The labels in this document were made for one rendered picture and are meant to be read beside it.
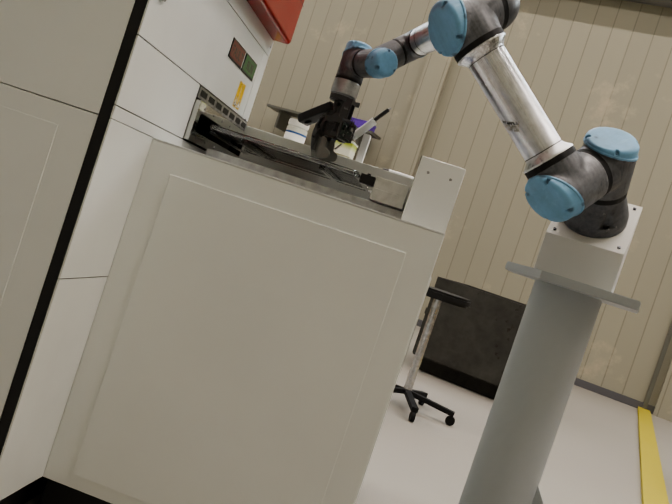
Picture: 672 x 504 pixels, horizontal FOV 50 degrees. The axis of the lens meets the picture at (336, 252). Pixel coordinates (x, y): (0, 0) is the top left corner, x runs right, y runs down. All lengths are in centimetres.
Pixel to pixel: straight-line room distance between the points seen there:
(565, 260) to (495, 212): 675
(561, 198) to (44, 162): 100
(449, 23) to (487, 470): 100
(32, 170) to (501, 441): 116
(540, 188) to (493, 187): 697
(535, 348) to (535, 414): 15
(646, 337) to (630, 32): 335
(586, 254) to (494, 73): 47
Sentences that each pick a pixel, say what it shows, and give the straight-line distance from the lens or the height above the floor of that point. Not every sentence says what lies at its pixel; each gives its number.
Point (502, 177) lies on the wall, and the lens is 853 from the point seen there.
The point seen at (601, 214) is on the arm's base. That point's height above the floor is 98.
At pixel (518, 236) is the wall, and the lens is 839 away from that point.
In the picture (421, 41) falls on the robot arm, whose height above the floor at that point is 129.
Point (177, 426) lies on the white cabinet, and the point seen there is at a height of 28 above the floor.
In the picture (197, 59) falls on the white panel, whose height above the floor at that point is 102.
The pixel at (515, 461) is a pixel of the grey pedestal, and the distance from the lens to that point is 175.
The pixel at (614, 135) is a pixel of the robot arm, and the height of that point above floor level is 114.
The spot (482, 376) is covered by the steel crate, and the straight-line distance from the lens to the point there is 504.
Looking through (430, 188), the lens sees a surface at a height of 90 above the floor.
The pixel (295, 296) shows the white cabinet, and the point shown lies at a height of 61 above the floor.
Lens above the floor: 76
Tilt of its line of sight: 2 degrees down
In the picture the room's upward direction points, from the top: 19 degrees clockwise
